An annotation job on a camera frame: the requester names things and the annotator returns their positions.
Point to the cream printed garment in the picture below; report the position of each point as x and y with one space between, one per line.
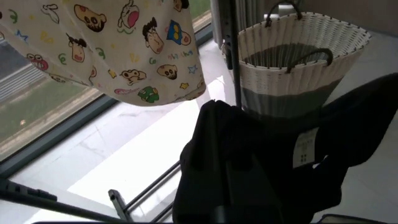
109 46

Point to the black clothes rack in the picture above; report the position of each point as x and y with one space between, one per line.
235 62

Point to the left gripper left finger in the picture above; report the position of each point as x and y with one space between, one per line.
199 186

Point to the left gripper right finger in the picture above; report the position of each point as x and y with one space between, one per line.
252 199

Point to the black garment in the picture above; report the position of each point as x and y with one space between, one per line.
342 124

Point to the white laundry basket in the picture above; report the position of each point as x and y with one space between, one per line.
280 81

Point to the window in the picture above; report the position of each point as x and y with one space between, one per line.
31 109

